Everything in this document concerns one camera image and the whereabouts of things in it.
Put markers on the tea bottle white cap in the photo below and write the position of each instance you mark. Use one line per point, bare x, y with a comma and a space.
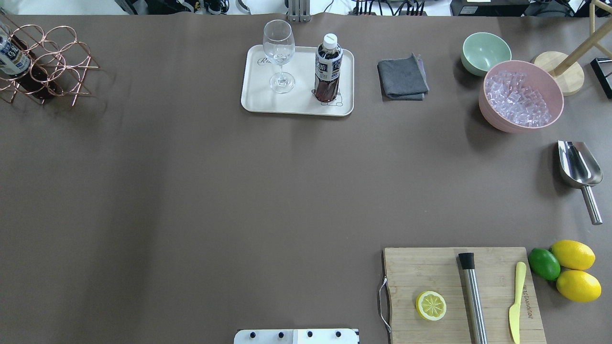
328, 63

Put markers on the copper wire bottle basket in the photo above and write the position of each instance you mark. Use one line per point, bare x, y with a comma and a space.
67, 59

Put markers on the cream rabbit tray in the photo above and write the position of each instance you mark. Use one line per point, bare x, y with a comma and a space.
257, 95

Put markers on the clear wine glass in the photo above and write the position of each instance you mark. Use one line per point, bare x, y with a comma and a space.
279, 47

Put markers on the grey folded cloth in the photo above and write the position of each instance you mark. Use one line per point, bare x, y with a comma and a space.
403, 79

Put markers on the wooden cutting board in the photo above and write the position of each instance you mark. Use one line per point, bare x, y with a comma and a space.
409, 271

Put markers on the half lemon slice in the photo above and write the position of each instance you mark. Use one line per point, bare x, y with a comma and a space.
431, 306

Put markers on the green empty bowl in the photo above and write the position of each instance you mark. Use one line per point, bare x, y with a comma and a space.
481, 51

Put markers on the pink bowl of ice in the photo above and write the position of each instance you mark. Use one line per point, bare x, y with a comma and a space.
519, 96

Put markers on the yellow plastic knife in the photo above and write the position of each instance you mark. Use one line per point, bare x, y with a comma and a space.
515, 309

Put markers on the steel muddler black tip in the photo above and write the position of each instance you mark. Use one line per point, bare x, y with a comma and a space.
477, 320

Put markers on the green lime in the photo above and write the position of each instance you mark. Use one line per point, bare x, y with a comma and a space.
544, 264

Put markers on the steel ice scoop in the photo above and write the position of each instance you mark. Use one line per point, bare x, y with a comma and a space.
581, 170

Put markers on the yellow lemon upper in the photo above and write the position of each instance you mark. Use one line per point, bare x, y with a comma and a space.
572, 254

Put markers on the yellow lemon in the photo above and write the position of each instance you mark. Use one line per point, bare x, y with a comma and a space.
572, 254
578, 286

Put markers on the wooden cup tree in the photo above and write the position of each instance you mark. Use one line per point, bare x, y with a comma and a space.
565, 68

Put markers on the yellow lemon lower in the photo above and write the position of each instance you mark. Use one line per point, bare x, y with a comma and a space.
578, 286

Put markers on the wine glass holder tray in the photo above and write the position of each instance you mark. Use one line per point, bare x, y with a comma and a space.
604, 78

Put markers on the aluminium frame post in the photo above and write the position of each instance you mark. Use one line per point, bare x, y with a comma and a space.
298, 10

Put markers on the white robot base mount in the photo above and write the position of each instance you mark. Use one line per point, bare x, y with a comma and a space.
298, 336

